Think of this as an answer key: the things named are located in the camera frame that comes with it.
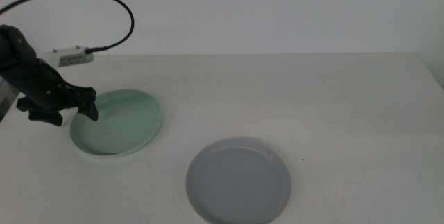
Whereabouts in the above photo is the pale green shallow bowl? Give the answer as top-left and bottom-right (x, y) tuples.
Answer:
(69, 89), (164, 158)

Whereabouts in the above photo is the grey shallow bowl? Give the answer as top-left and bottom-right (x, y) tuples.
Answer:
(185, 136), (292, 224)

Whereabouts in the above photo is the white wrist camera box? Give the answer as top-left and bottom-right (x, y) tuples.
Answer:
(44, 46), (95, 68)

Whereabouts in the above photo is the black camera cable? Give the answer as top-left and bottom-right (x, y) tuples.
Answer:
(0, 0), (135, 53)

